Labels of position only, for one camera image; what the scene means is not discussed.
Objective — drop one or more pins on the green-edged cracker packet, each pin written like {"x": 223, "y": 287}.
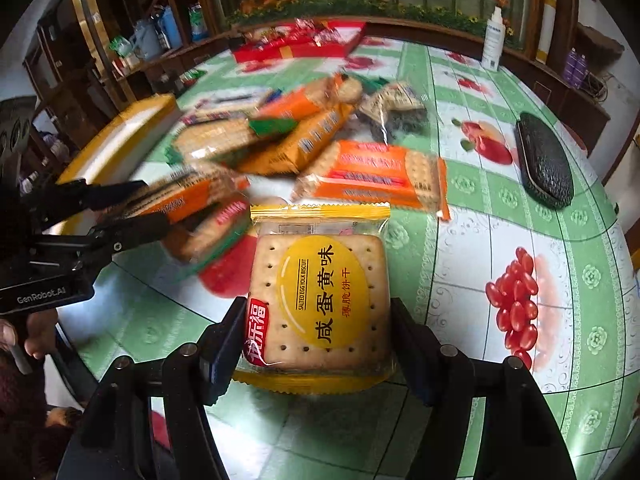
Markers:
{"x": 220, "y": 137}

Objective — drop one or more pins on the small green and red packet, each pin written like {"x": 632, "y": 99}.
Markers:
{"x": 192, "y": 77}

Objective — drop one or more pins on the person's left hand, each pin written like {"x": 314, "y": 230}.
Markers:
{"x": 42, "y": 332}

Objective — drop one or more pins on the blue bottle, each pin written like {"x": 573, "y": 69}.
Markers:
{"x": 171, "y": 27}

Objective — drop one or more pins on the orange round cracker packet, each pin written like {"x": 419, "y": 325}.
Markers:
{"x": 305, "y": 100}

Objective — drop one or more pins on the red and green cracker packet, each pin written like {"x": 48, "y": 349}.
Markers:
{"x": 215, "y": 240}

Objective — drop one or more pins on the red cardboard box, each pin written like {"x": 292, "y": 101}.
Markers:
{"x": 305, "y": 49}

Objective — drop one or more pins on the clear sesame cracker packet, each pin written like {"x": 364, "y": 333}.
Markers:
{"x": 392, "y": 107}

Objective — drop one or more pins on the purple bottles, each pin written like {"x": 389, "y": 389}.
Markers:
{"x": 575, "y": 67}

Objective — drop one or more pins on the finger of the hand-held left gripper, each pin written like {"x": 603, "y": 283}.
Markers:
{"x": 107, "y": 194}
{"x": 135, "y": 232}

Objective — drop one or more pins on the wooden side cabinet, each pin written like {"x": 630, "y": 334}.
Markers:
{"x": 580, "y": 105}

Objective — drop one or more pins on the black glasses case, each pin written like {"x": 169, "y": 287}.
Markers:
{"x": 545, "y": 160}

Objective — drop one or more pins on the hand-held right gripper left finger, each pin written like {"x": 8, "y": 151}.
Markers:
{"x": 224, "y": 357}

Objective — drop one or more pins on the green and white bag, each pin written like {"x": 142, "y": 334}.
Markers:
{"x": 197, "y": 22}

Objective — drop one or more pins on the person's dark red clothing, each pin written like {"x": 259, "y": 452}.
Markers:
{"x": 25, "y": 420}

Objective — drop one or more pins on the yellow cardboard box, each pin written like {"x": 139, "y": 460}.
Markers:
{"x": 125, "y": 130}

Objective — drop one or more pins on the white spray bottle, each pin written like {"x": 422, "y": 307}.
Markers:
{"x": 492, "y": 42}

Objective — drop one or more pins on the blue striped snack packet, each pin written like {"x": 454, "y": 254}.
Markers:
{"x": 225, "y": 105}

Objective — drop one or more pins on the blue kettle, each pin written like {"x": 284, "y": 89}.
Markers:
{"x": 147, "y": 40}

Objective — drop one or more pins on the wooden shelf cabinet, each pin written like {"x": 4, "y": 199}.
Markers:
{"x": 90, "y": 20}

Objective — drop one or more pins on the yellow square biscuit packet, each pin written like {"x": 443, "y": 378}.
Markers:
{"x": 320, "y": 290}

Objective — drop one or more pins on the pile of red candy packets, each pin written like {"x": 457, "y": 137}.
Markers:
{"x": 300, "y": 32}

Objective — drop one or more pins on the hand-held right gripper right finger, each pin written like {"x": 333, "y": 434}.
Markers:
{"x": 419, "y": 360}

